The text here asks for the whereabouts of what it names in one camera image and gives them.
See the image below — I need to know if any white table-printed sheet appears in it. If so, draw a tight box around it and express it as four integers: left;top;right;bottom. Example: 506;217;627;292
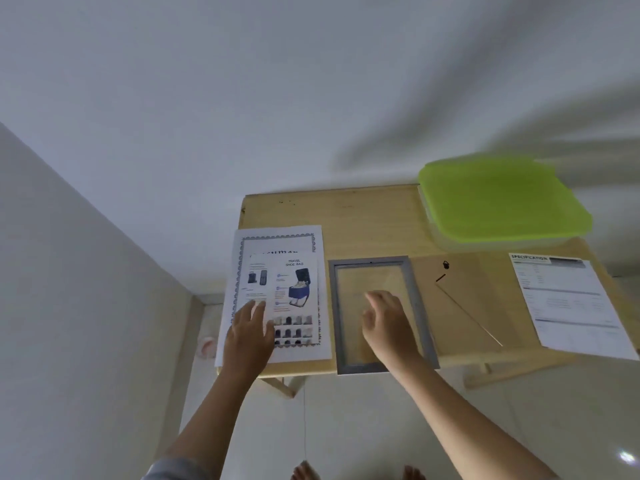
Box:
508;253;640;362

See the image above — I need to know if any person's right forearm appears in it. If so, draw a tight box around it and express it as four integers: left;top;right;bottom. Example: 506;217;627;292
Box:
386;356;562;480

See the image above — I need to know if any printed bag flyer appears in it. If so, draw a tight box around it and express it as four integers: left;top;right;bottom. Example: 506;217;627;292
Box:
235;254;321;351

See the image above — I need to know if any person's right hand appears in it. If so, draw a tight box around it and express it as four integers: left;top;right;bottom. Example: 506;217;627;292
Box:
361;290;426;371

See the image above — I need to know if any brown frame backing board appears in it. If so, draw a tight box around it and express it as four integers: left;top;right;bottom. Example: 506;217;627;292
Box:
410;252;541;368

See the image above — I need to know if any clear container with green lid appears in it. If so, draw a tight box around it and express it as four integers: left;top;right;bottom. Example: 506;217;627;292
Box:
417;153;595;251

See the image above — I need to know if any grey picture frame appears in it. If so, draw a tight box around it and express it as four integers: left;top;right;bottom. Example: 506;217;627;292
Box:
327;255;441;376

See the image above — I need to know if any white sheet with blue border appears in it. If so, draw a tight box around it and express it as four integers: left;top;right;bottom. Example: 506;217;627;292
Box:
214;225;335;368

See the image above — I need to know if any grey sleeve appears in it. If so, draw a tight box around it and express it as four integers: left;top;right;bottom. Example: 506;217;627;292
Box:
142;457;212;480

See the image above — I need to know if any person's left hand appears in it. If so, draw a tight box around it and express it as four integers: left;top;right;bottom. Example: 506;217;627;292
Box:
222;300;277;378

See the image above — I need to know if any person's left forearm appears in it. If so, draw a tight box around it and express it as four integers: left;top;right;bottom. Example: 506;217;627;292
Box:
159;367;262;480

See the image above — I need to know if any light wooden table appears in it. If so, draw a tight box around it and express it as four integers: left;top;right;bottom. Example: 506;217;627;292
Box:
214;183;640;398

